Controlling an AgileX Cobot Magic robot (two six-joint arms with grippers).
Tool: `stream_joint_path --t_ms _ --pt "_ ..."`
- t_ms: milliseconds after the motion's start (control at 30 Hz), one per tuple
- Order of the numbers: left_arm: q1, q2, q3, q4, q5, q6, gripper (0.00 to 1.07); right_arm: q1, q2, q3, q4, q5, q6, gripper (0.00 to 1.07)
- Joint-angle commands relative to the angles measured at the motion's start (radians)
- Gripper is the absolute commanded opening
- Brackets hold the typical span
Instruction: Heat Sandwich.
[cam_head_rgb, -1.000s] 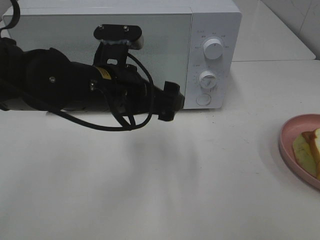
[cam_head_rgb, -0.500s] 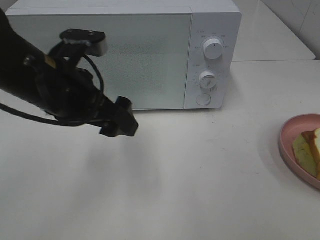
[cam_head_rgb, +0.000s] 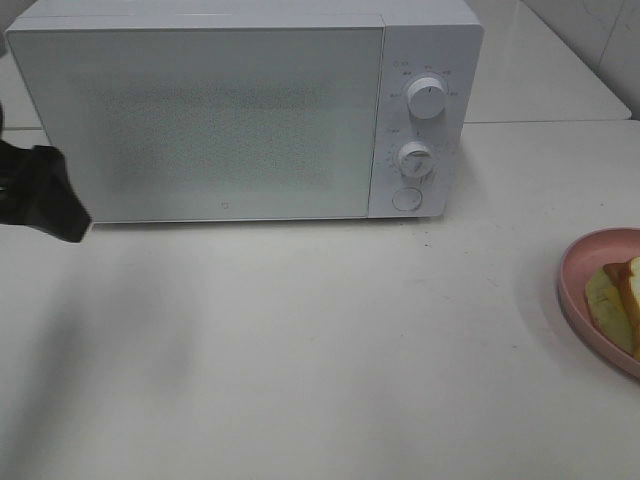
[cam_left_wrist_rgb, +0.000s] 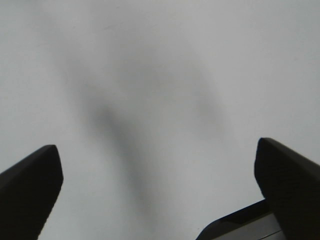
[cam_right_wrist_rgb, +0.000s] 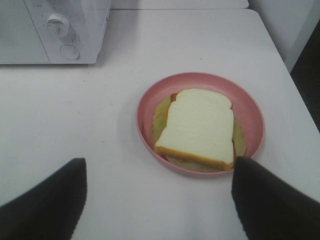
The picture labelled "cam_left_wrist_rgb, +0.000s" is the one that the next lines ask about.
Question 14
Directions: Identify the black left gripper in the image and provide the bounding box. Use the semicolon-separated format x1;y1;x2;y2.
196;137;320;240

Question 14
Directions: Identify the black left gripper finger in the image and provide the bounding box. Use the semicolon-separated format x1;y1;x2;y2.
0;144;64;240

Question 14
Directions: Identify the white microwave door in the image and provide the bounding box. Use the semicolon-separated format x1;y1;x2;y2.
0;0;320;240

